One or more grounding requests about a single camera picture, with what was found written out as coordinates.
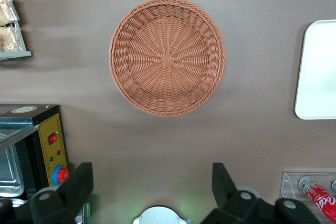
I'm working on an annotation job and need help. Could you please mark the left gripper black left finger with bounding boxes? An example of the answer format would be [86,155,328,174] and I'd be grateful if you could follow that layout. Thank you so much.
[29,162,95,224]

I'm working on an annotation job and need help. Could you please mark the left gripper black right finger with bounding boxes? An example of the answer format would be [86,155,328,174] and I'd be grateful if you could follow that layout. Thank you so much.
[200,162,266,224]

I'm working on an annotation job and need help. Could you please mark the grey metal snack tray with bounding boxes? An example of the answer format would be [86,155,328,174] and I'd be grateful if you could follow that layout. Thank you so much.
[0,0,33,61]

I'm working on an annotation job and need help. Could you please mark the brown round wicker basket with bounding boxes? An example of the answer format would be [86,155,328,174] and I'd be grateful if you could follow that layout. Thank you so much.
[108,0,227,118]

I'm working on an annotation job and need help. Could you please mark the cream rectangular tray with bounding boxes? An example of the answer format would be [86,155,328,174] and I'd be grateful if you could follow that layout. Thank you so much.
[293,19,336,120]

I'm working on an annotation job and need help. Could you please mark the clear acrylic bottle rack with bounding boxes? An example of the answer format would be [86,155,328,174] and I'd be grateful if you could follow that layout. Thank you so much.
[280,171,336,224]

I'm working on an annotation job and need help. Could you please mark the steel warmer pan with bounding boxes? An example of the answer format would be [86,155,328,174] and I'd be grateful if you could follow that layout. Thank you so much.
[0,144,25,199]

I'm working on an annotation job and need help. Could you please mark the black food warmer cabinet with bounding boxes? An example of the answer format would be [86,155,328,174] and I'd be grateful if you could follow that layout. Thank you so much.
[0,103,70,209]

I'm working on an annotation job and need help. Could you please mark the clear bag of crackers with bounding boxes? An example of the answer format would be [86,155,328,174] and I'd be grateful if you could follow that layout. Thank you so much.
[0,0,19,26]
[0,25,24,53]

